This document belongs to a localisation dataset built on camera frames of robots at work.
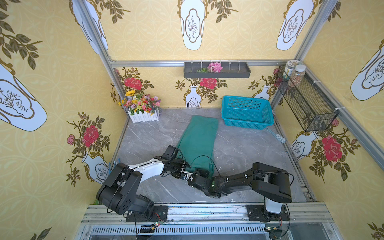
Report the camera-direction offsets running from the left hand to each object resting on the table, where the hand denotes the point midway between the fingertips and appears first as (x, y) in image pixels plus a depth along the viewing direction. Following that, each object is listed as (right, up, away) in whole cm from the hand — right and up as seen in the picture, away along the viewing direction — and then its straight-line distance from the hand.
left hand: (186, 169), depth 89 cm
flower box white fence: (-31, +38, +12) cm, 50 cm away
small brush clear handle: (+62, +19, +14) cm, 66 cm away
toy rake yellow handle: (-44, +2, +3) cm, 44 cm away
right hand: (+7, +1, 0) cm, 7 cm away
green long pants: (+7, +14, +11) cm, 18 cm away
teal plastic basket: (+47, +36, +29) cm, 66 cm away
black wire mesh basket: (+69, +40, -4) cm, 80 cm away
